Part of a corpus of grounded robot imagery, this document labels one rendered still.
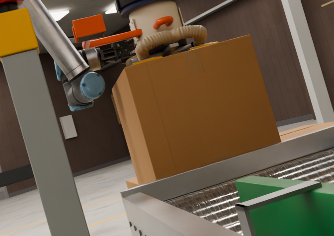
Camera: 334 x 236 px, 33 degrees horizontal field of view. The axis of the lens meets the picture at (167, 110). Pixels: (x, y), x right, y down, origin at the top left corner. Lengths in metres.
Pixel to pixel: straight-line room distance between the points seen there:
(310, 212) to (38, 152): 0.48
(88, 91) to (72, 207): 1.08
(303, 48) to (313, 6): 7.02
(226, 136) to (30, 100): 0.87
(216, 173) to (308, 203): 0.98
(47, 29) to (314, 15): 10.38
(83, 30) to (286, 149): 0.67
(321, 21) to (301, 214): 11.44
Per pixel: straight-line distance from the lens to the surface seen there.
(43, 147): 0.95
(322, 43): 12.12
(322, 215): 0.62
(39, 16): 2.04
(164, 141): 1.67
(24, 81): 0.96
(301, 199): 0.65
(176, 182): 1.58
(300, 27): 5.19
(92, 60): 2.17
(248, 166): 1.63
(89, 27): 1.63
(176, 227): 0.88
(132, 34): 1.93
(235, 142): 1.72
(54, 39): 2.03
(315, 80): 5.16
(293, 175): 1.44
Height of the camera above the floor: 0.75
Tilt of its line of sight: 1 degrees up
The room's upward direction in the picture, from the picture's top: 16 degrees counter-clockwise
